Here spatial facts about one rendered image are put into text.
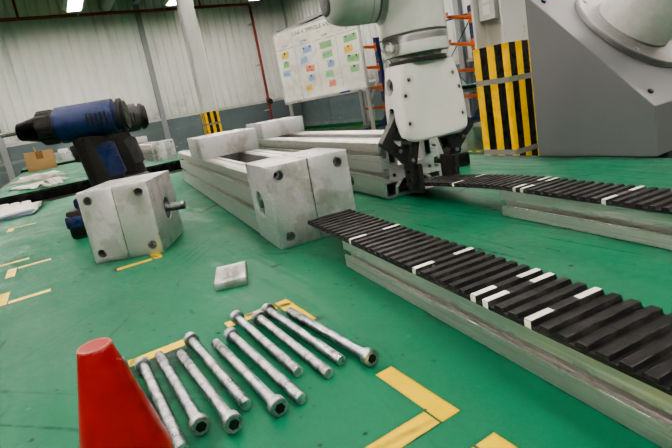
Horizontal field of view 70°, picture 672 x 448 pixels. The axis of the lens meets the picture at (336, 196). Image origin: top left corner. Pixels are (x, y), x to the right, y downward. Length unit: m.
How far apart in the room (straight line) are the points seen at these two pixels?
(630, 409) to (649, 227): 0.23
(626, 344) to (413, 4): 0.48
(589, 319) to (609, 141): 0.58
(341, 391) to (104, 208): 0.47
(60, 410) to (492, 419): 0.25
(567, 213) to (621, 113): 0.33
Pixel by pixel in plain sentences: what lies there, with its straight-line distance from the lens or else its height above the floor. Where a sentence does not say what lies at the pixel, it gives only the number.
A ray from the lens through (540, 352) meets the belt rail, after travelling 0.28.
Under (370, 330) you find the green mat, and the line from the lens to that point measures 0.34.
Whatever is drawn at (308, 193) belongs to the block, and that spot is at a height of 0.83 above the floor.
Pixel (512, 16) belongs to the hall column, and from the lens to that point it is 3.95.
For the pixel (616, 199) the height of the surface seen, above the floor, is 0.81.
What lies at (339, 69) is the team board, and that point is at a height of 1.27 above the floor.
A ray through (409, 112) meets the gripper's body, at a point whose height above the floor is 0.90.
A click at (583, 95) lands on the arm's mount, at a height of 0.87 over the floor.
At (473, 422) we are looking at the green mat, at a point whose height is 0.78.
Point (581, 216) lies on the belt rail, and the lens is 0.49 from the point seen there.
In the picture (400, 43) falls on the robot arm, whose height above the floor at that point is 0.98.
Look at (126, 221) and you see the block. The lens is 0.67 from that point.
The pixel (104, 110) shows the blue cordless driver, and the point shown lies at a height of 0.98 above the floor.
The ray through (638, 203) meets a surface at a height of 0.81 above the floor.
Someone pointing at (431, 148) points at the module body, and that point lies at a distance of 0.73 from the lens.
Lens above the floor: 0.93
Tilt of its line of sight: 11 degrees down
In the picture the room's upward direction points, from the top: 10 degrees counter-clockwise
